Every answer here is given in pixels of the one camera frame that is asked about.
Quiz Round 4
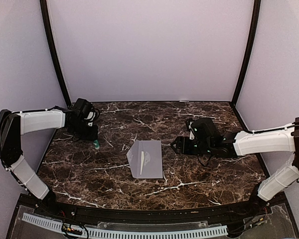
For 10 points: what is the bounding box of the white green glue stick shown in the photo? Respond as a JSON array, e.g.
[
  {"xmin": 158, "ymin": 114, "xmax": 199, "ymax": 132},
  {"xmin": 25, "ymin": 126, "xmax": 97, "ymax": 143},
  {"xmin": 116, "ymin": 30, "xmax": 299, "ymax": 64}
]
[{"xmin": 93, "ymin": 140, "xmax": 100, "ymax": 149}]

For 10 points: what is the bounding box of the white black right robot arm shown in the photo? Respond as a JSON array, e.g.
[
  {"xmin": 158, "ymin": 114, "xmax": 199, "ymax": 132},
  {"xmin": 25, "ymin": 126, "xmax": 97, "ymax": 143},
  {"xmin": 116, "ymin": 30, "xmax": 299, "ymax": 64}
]
[{"xmin": 170, "ymin": 117, "xmax": 299, "ymax": 216}]

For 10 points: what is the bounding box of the cream lined letter paper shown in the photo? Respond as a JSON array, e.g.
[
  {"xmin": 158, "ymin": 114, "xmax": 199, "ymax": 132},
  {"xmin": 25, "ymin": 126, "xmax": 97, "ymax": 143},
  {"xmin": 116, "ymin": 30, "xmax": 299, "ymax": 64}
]
[{"xmin": 140, "ymin": 151, "xmax": 145, "ymax": 175}]

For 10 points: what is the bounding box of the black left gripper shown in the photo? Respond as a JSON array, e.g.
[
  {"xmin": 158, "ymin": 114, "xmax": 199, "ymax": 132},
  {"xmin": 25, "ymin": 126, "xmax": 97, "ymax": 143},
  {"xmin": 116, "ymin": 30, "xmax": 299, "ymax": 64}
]
[{"xmin": 70, "ymin": 120, "xmax": 98, "ymax": 141}]

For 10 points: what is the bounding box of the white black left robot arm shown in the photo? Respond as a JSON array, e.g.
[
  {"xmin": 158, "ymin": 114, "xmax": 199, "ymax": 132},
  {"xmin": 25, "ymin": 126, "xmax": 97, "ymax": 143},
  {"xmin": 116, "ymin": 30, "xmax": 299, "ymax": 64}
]
[{"xmin": 0, "ymin": 98, "xmax": 100, "ymax": 217}]

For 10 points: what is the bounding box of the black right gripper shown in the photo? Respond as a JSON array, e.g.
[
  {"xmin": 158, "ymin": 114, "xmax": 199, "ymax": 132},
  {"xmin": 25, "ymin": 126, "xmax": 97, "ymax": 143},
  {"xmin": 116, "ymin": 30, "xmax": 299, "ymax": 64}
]
[{"xmin": 171, "ymin": 135, "xmax": 213, "ymax": 155}]

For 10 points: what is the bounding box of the black front frame rail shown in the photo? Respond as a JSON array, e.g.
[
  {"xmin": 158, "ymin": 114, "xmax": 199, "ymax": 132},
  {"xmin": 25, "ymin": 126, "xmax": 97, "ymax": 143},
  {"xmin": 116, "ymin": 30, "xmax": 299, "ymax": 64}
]
[{"xmin": 24, "ymin": 197, "xmax": 272, "ymax": 225}]

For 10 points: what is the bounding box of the white slotted cable duct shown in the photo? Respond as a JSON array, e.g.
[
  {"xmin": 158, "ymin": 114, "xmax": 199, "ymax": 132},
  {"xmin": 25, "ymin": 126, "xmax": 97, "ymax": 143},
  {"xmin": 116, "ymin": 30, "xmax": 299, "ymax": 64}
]
[{"xmin": 21, "ymin": 213, "xmax": 228, "ymax": 239}]

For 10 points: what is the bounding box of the grey paper envelope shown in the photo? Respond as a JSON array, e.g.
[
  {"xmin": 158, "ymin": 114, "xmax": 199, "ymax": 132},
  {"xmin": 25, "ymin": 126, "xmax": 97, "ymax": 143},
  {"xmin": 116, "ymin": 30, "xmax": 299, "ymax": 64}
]
[{"xmin": 127, "ymin": 140, "xmax": 163, "ymax": 179}]

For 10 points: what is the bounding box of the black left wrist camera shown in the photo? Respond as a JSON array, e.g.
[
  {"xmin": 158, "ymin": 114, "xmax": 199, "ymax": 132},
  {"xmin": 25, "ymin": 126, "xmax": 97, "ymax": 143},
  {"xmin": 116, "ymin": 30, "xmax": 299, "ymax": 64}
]
[{"xmin": 71, "ymin": 98, "xmax": 100, "ymax": 126}]

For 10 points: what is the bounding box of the black corner post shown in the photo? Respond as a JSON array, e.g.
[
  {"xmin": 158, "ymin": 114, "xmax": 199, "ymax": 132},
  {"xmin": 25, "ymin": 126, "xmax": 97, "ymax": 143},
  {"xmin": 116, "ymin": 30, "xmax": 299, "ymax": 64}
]
[
  {"xmin": 231, "ymin": 0, "xmax": 261, "ymax": 108},
  {"xmin": 39, "ymin": 0, "xmax": 71, "ymax": 106}
]

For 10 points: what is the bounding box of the black left corner post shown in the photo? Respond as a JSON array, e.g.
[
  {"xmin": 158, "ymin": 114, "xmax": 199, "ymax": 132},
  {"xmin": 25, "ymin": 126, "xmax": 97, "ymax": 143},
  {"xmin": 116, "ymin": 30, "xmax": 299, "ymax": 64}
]
[{"xmin": 39, "ymin": 0, "xmax": 71, "ymax": 106}]

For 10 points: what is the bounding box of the black right corner post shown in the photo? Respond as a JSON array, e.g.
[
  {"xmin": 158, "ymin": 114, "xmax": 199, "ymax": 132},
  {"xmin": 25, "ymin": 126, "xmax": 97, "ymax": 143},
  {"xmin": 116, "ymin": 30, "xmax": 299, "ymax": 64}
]
[{"xmin": 231, "ymin": 0, "xmax": 261, "ymax": 108}]

